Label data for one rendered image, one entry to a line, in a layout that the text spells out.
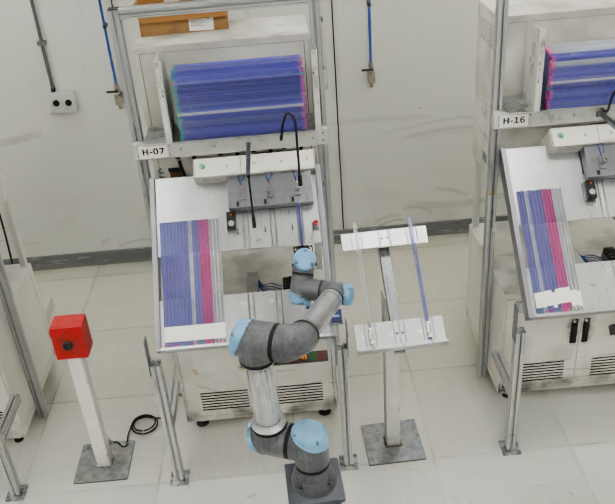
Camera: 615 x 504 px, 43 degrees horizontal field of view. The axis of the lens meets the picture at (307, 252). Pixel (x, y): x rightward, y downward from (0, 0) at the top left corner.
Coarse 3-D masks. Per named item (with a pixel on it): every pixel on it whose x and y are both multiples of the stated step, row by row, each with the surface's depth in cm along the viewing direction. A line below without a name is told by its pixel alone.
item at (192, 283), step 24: (168, 240) 310; (192, 240) 309; (216, 240) 310; (168, 264) 307; (192, 264) 307; (216, 264) 307; (168, 288) 304; (192, 288) 304; (216, 288) 304; (168, 312) 302; (192, 312) 302; (216, 312) 302; (168, 336) 300; (192, 336) 299; (216, 336) 299
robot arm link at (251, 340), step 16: (240, 320) 230; (256, 320) 230; (240, 336) 226; (256, 336) 225; (272, 336) 224; (240, 352) 228; (256, 352) 226; (256, 368) 230; (272, 368) 236; (256, 384) 236; (272, 384) 238; (256, 400) 240; (272, 400) 241; (256, 416) 245; (272, 416) 244; (256, 432) 247; (272, 432) 246; (256, 448) 251; (272, 448) 249
